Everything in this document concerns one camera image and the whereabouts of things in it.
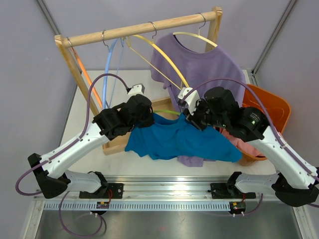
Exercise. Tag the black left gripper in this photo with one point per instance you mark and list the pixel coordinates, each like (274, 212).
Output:
(149, 121)

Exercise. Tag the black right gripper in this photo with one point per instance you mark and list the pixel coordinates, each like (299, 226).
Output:
(194, 118)

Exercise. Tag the green plastic hanger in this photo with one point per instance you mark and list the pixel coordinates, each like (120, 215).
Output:
(167, 112)

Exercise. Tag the blue t-shirt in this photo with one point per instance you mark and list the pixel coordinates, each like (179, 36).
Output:
(167, 139)

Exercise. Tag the purple t-shirt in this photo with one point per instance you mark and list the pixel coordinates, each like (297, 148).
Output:
(197, 68)

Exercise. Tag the pink t-shirt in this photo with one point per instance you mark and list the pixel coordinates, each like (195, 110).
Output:
(240, 144)

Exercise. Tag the cream plastic hanger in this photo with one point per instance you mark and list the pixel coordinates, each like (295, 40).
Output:
(211, 43)

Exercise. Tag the orange plastic hanger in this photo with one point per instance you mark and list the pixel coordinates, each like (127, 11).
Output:
(87, 77)

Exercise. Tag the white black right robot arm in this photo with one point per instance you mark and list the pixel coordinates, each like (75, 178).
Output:
(295, 182)

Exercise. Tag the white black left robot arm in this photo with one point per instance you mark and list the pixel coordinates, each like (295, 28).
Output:
(51, 170)

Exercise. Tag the wooden clothes rack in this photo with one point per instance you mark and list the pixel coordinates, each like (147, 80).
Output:
(64, 44)

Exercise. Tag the orange laundry basket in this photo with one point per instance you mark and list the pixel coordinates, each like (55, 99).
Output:
(279, 111)

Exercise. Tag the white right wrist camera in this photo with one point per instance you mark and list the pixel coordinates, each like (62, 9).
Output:
(188, 97)

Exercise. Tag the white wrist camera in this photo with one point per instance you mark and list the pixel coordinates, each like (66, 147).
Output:
(137, 89)
(188, 97)

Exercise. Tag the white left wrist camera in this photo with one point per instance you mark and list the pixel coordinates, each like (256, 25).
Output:
(137, 89)

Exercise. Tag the aluminium mounting rail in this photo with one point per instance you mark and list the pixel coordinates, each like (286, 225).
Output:
(162, 186)

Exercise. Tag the white slotted cable duct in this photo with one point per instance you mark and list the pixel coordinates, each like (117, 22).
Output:
(137, 206)

